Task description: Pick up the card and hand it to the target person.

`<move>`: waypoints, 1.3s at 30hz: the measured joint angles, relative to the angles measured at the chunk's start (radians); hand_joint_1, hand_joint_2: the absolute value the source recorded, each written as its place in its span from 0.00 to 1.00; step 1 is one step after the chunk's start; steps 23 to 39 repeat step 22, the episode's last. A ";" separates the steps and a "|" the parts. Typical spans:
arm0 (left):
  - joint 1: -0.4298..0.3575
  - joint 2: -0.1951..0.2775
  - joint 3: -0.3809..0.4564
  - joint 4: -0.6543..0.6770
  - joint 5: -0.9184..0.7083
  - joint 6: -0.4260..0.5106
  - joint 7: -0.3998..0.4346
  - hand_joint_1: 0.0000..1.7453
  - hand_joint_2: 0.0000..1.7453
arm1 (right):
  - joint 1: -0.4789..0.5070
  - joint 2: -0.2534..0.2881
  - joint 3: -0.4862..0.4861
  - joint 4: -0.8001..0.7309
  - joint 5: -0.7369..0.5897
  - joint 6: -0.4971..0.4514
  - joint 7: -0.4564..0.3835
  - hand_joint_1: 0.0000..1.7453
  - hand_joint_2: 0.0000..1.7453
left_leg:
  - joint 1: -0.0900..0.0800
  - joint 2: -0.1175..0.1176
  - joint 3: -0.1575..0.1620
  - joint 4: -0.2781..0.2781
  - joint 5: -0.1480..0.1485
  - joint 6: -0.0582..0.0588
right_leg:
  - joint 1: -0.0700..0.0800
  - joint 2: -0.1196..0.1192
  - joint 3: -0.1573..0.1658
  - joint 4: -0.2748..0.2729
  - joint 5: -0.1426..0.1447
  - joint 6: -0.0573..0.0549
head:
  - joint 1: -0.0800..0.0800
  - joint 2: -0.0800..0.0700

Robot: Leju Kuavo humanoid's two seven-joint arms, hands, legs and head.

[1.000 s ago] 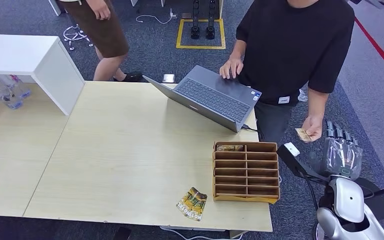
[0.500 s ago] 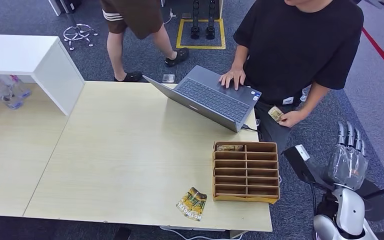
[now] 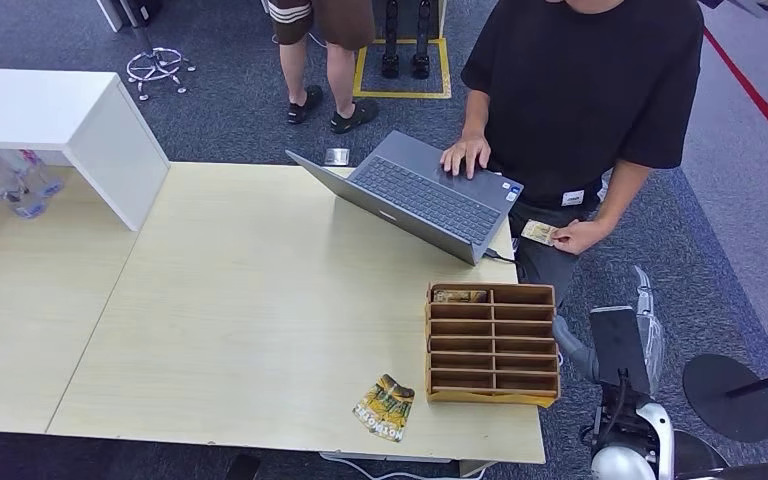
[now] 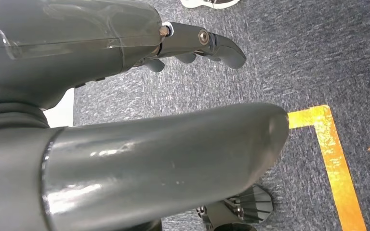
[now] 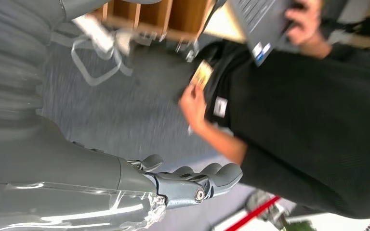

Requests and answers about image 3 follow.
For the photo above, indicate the black round stand with pole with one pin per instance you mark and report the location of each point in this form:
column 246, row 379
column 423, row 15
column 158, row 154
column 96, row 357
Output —
column 722, row 404

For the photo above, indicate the person in brown clothes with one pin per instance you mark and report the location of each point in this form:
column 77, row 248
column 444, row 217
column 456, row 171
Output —
column 344, row 26

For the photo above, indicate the person's right forearm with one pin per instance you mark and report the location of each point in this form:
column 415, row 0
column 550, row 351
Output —
column 477, row 116

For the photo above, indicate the person's right hand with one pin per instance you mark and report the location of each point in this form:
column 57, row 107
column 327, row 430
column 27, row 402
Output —
column 467, row 154

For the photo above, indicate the person in black top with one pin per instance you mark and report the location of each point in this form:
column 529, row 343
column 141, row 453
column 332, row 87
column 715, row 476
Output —
column 583, row 93

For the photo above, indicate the card in organizer slot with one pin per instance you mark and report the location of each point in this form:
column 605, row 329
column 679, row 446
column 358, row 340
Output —
column 460, row 296

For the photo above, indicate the small silver floor plate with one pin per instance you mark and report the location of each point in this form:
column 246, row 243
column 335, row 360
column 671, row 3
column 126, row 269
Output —
column 337, row 157

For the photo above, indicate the small printed card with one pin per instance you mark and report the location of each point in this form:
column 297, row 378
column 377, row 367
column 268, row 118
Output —
column 538, row 232

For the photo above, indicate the yellow floor tape square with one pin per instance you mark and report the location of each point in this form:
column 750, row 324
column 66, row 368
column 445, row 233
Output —
column 447, row 73

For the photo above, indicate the person's left hand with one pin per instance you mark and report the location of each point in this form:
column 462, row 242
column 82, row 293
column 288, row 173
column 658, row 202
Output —
column 579, row 236

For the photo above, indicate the white badge on waistband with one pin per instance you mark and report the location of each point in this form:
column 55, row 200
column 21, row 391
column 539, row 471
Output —
column 573, row 197

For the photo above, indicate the black box on floor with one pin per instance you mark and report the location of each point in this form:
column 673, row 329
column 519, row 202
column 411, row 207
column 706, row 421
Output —
column 142, row 10

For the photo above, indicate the person's left forearm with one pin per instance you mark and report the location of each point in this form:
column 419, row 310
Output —
column 626, row 192

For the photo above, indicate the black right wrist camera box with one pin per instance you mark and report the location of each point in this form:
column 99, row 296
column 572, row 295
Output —
column 619, row 344

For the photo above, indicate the white desk shelf riser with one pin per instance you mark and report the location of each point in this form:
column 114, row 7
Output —
column 59, row 112

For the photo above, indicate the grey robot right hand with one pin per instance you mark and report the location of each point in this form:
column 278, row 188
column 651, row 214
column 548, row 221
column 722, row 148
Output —
column 654, row 344

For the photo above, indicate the wooden slotted card organizer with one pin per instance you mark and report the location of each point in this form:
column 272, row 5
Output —
column 493, row 344

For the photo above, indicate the red floor tape line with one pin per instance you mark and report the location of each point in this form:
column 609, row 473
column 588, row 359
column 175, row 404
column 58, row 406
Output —
column 755, row 99

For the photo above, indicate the black robot leg with foot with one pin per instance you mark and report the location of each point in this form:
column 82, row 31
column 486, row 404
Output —
column 422, row 46
column 391, row 46

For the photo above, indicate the chrome star chair base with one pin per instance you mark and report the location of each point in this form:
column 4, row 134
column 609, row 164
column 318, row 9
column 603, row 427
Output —
column 157, row 65

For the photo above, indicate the grey open laptop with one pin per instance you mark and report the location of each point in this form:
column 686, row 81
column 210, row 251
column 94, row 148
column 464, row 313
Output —
column 430, row 195

